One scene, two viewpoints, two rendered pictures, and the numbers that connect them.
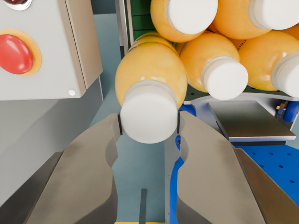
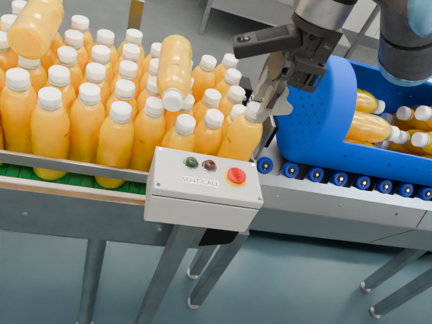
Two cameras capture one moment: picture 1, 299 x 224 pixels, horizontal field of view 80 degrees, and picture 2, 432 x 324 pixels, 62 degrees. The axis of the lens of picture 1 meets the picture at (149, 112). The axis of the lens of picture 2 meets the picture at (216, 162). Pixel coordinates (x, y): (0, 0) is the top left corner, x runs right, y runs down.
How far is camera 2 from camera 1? 66 cm
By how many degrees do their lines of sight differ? 46
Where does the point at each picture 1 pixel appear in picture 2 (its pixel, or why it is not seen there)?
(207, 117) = not seen: hidden behind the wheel
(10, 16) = (218, 173)
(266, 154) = (283, 117)
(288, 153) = not seen: hidden behind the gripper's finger
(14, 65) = (242, 173)
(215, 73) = (238, 112)
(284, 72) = (235, 96)
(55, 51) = (233, 163)
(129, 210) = not seen: outside the picture
